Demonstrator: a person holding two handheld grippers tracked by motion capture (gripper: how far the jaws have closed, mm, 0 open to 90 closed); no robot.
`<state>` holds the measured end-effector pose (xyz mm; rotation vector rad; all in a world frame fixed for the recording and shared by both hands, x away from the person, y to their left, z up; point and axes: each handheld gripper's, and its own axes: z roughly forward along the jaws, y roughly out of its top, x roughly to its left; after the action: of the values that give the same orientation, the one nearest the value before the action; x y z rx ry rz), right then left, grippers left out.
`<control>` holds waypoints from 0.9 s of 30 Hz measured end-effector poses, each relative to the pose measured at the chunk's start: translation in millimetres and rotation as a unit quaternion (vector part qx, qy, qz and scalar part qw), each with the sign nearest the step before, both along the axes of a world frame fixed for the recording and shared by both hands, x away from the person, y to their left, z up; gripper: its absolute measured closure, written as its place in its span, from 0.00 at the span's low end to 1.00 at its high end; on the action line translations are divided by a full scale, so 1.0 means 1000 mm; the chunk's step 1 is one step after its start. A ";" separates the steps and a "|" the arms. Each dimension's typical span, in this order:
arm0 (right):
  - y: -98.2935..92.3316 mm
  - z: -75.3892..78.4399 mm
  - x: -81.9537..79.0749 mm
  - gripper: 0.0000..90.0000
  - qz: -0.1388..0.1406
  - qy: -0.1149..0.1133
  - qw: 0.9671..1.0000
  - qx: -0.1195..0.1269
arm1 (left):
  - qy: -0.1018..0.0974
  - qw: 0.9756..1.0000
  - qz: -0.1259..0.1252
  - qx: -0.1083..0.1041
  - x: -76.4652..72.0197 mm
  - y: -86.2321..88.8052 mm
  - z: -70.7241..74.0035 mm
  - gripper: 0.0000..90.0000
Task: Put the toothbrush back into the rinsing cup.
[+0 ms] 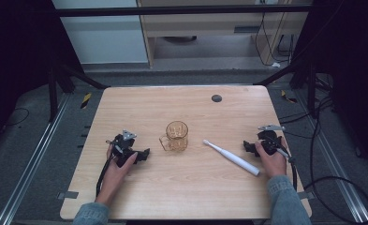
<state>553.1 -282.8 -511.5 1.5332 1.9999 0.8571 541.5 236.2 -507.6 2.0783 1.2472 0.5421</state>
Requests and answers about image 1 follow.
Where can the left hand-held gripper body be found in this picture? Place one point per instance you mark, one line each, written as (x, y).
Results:
(124, 146)

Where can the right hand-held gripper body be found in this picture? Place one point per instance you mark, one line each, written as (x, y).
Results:
(269, 139)

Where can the person's right hand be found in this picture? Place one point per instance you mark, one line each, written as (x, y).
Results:
(273, 162)

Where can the person's left hand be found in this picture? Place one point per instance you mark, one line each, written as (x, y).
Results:
(114, 175)

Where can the white electric toothbrush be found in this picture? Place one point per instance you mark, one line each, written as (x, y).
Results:
(234, 158)

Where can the amber glass cup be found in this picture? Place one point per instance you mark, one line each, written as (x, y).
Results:
(176, 137)

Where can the yellow black striped tape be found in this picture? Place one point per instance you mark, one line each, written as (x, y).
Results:
(85, 100)
(288, 97)

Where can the round grey table grommet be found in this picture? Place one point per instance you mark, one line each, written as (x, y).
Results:
(216, 98)

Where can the black metal stand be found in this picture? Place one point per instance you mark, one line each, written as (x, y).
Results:
(53, 93)
(311, 90)

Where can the white cabinet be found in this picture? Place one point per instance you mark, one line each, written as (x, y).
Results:
(103, 37)

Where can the light wooden desk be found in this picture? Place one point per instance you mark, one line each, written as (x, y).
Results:
(203, 26)

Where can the aluminium floor rail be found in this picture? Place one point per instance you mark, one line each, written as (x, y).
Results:
(334, 159)
(32, 159)

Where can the black horizontal frame bar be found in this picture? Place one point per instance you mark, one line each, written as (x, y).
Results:
(178, 11)

